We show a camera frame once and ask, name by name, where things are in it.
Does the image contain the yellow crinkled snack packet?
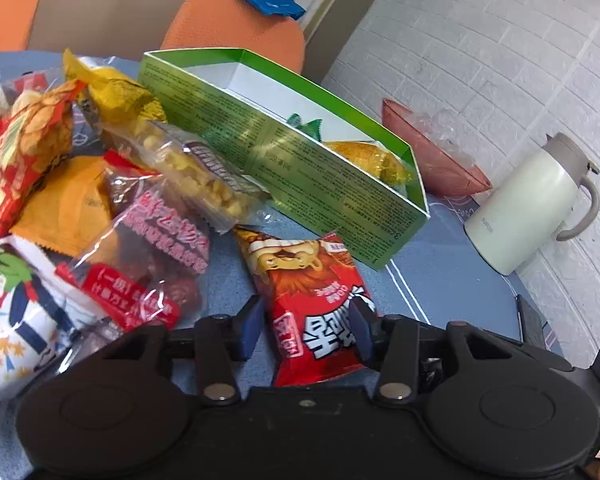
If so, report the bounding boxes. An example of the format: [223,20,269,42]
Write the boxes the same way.
[62,49,168,136]

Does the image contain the clear red dates packet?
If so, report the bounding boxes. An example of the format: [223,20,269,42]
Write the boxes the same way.
[55,172,213,333]

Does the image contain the red lion snack packet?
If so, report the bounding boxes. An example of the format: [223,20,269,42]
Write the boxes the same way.
[234,225,381,388]

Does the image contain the clear plastic wrap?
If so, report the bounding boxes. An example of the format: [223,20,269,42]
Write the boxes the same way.
[410,110,476,166]

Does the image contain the red yellow chips packet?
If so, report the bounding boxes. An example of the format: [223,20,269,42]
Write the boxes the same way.
[0,80,88,241]

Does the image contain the green white snack packet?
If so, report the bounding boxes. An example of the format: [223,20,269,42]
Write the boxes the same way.
[286,112,326,142]

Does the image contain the white thermal jug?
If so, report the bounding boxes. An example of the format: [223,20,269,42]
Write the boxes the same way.
[463,132,600,277]

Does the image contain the white blue cartoon packet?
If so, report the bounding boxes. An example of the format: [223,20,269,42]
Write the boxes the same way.
[0,237,111,401]

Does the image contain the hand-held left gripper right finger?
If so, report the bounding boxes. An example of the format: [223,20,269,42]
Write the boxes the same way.
[347,300,523,407]

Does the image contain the small yellow snack packet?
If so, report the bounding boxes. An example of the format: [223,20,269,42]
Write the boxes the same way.
[325,141,413,186]

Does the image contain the plain orange snack packet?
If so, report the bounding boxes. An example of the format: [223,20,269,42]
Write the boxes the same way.
[10,155,131,258]

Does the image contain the pink plastic bowl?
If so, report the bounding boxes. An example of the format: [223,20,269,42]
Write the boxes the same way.
[382,99,493,197]

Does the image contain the clear yellow corn puff packet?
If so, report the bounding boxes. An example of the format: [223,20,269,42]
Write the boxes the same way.
[100,120,271,233]

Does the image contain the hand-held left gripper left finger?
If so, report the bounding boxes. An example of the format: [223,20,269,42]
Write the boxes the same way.
[102,295,266,407]

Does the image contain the green cardboard box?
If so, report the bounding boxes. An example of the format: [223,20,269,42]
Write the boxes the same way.
[137,47,431,272]

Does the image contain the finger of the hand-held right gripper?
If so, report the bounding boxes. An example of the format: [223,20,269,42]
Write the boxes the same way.
[516,294,563,358]

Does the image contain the red white triangular packet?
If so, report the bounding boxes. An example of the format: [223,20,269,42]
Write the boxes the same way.
[0,72,63,106]

